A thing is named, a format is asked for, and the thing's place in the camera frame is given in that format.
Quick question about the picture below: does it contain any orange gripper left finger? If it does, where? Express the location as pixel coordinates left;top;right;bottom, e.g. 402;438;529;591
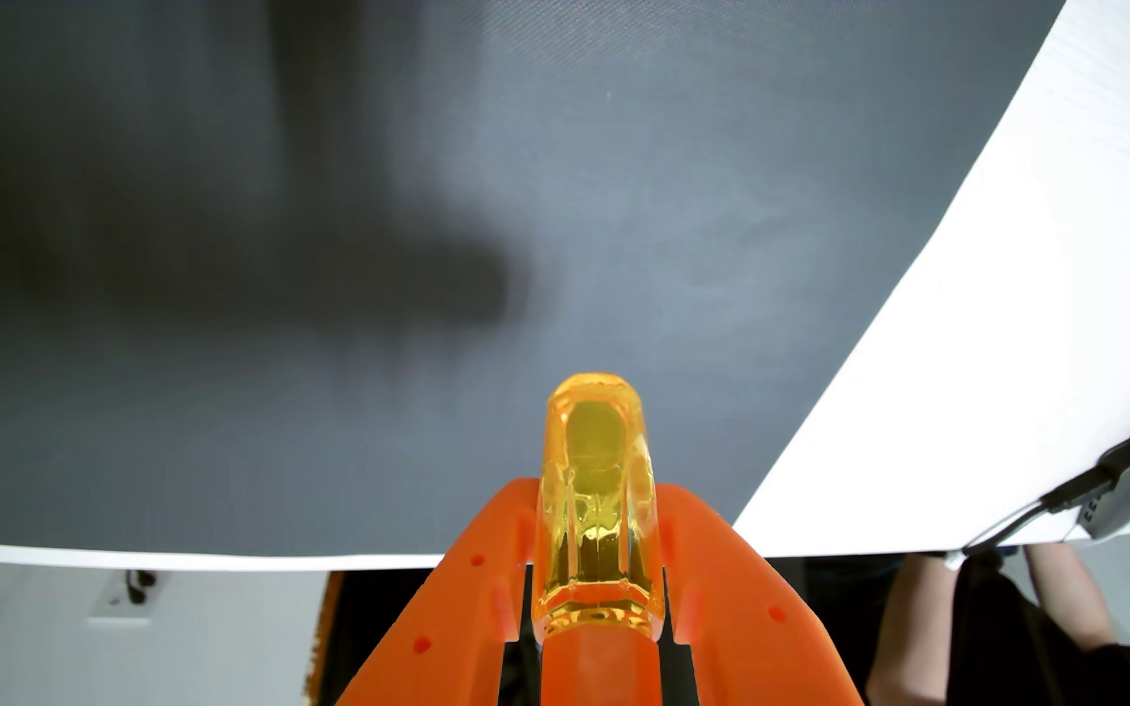
339;479;541;706

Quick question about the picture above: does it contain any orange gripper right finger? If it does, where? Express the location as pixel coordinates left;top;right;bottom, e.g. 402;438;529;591
656;483;866;706

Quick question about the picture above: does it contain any yellow eyedrops bottle orange cap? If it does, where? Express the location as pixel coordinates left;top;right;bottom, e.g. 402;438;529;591
532;373;667;706

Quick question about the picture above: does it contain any brown wooden board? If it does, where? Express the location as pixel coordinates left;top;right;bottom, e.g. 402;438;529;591
306;571;347;706

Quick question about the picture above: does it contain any dark grey textured mat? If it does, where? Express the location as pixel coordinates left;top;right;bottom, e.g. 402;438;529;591
0;0;1067;572

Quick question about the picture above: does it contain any black cable with plug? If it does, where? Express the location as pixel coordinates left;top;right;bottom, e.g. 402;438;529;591
962;392;1130;555

